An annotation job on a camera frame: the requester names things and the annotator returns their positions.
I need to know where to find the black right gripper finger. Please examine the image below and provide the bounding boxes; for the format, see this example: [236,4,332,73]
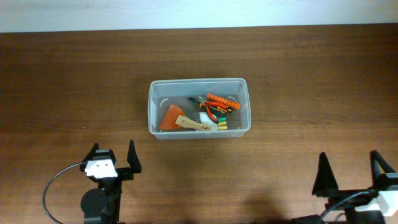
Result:
[370,150,397,187]
[312,152,339,197]

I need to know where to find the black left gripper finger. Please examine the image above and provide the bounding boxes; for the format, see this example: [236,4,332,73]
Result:
[127,139,142,174]
[83,143,99,163]

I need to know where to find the red wooden-handled scraper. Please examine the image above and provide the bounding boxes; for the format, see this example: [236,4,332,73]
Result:
[159,104,211,131]

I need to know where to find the clear screwdriver set case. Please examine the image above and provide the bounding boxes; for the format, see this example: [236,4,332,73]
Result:
[193,112,228,131]

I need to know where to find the orange black pliers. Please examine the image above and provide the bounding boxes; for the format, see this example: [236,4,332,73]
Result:
[187,97,233,114]

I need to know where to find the red handled pliers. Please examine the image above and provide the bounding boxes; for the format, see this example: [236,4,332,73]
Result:
[199,99,229,124]

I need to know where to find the socket bit rail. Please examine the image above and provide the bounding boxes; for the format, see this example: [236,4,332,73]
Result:
[206,93,241,110]

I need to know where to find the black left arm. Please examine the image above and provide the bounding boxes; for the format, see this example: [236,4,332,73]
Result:
[80,140,142,223]

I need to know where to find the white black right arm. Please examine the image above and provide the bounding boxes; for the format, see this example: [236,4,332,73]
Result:
[290,150,397,224]

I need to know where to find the clear plastic container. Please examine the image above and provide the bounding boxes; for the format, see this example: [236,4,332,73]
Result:
[148,78,251,140]

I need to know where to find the black right camera cable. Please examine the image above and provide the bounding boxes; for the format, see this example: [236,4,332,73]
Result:
[318,190,379,223]

